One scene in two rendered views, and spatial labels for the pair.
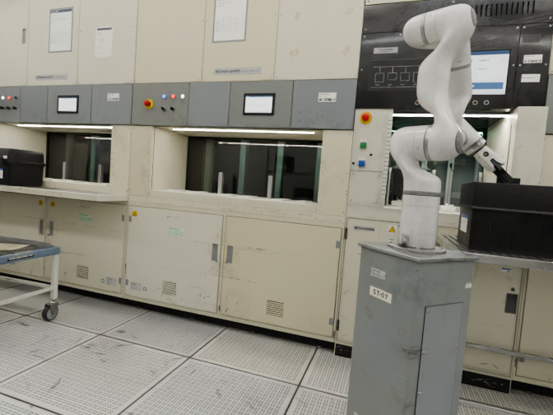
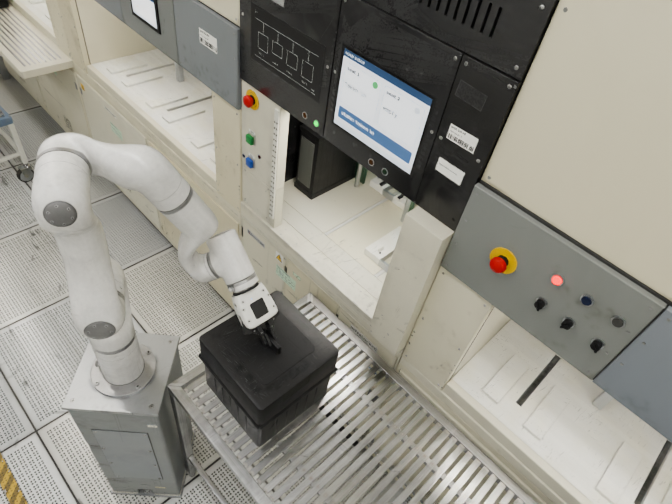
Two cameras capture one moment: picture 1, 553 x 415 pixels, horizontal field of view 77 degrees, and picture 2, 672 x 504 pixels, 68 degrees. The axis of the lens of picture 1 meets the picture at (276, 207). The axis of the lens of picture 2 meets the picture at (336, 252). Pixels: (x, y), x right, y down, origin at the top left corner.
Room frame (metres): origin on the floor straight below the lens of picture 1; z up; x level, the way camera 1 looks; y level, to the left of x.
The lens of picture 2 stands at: (0.72, -1.28, 2.21)
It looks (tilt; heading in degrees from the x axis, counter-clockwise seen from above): 46 degrees down; 20
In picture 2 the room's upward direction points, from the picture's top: 11 degrees clockwise
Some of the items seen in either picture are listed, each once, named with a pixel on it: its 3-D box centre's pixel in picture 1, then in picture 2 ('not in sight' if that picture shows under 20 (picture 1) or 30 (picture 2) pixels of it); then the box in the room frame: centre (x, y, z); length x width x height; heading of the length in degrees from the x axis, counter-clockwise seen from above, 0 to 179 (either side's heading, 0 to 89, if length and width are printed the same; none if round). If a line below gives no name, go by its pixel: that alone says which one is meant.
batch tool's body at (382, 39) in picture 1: (426, 192); (395, 200); (2.23, -0.94, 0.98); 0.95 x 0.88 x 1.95; 162
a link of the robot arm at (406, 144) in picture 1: (415, 160); (104, 302); (1.23, -0.47, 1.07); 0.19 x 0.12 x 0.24; 45
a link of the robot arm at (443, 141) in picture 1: (442, 85); (83, 257); (1.19, -0.52, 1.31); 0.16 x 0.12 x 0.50; 45
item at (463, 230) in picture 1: (502, 226); (267, 373); (1.39, -0.90, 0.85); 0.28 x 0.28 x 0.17; 71
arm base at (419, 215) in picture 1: (418, 222); (118, 353); (1.21, -0.49, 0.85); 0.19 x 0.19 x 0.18
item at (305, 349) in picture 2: (506, 193); (269, 350); (1.39, -0.90, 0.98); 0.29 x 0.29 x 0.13; 71
